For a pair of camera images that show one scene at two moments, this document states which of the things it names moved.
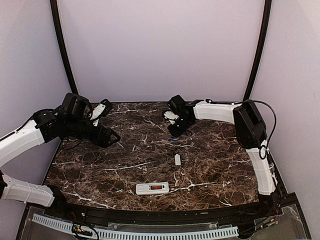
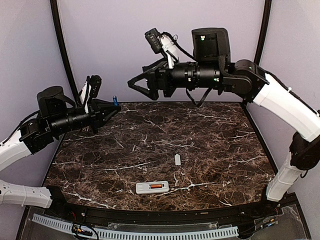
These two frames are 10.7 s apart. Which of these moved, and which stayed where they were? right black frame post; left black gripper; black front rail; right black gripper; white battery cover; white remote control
Moved: left black gripper; right black gripper
Stayed: white battery cover; black front rail; right black frame post; white remote control
